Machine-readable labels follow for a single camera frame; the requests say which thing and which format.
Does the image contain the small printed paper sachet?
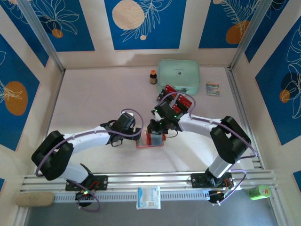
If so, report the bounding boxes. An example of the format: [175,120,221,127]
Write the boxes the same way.
[206,82,221,96]

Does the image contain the white blue gauze packet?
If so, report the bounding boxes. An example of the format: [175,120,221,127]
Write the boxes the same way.
[136,186,162,210]

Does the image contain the orange card holder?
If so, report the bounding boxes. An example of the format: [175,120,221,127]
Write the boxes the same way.
[135,130,166,148]

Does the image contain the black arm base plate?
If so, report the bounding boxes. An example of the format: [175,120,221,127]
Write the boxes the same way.
[65,175,108,191]
[190,173,233,189]

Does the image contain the grey slotted cable duct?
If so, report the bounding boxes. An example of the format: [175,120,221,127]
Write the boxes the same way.
[54,190,211,202]

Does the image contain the aluminium corner post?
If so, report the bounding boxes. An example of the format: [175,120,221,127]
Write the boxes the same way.
[17,0,65,73]
[229,0,273,69]

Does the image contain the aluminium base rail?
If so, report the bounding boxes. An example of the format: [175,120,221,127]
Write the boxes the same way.
[20,169,279,191]

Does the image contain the beige foam block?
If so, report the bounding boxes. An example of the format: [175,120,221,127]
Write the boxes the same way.
[15,192,55,208]

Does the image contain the aluminium side rail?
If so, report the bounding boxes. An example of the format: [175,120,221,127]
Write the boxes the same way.
[225,67,264,170]
[34,70,65,176]

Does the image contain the black cable connector block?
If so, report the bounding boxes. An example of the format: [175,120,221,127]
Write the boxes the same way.
[208,190,228,204]
[75,190,95,201]

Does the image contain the mint green zip pouch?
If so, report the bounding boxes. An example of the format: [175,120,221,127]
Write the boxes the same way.
[157,59,200,96]

